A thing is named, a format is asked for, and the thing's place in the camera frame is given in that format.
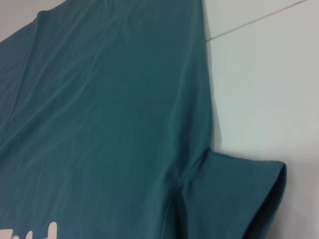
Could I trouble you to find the teal t-shirt with FREE print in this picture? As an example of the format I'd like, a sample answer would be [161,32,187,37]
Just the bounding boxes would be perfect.
[0,0,288,239]

